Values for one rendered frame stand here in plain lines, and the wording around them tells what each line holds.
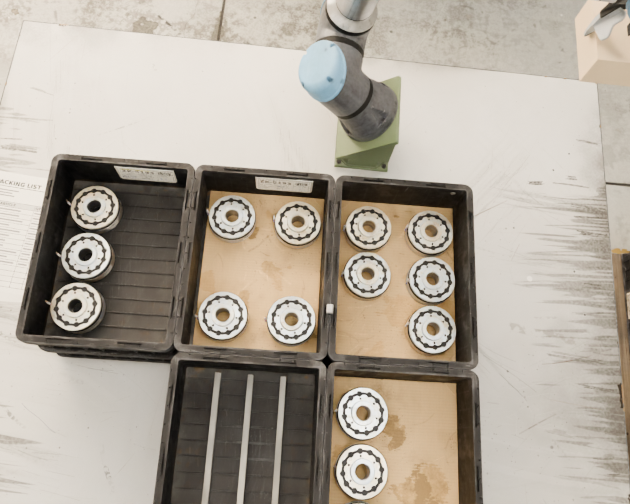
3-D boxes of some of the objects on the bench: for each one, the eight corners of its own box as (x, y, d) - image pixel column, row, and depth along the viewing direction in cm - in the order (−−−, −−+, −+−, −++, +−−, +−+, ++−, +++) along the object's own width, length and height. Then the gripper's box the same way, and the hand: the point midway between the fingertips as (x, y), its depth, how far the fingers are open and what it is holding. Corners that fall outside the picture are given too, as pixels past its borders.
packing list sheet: (-16, 169, 147) (-17, 168, 147) (78, 178, 148) (78, 177, 148) (-51, 297, 137) (-52, 297, 137) (50, 306, 138) (49, 306, 137)
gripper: (630, -12, 101) (574, 60, 120) (739, 1, 102) (666, 70, 121) (626, -52, 104) (572, 25, 123) (732, -39, 104) (662, 35, 123)
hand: (617, 35), depth 122 cm, fingers closed on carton, 14 cm apart
